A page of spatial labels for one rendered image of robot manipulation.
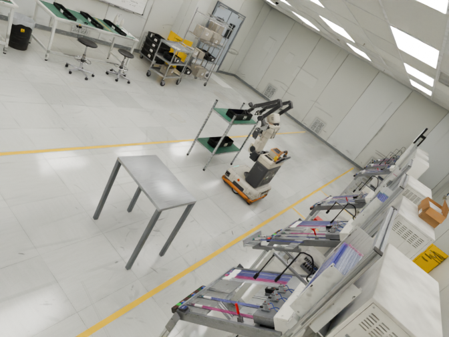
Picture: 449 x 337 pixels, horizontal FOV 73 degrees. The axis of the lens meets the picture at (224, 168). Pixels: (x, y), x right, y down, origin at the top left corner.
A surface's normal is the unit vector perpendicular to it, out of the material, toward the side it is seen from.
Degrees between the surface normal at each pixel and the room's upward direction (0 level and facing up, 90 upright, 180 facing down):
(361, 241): 90
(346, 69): 90
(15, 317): 0
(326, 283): 90
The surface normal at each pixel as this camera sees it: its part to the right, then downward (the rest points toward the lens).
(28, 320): 0.48, -0.77
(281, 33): -0.55, 0.12
